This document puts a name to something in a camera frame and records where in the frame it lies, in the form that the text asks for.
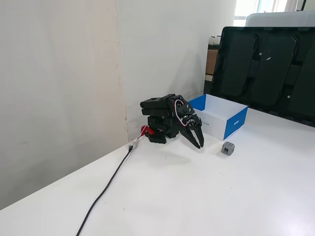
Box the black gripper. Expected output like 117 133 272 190
177 100 205 150

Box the gray block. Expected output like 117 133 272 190
220 141 236 156

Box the blue and white cardboard box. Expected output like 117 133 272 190
188 93 249 141

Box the brown cardboard box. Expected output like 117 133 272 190
205 48 219 75

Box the red clamp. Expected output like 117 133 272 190
140 124 156 136

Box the white tape wad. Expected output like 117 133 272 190
127 137 143 148

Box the large black plastic tray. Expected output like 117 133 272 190
203 26 315 128

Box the white plastic container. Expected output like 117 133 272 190
245 10 315 29

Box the white servo wire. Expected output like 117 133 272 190
174 98 186 126

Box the black power cable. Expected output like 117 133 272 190
75 145 134 236

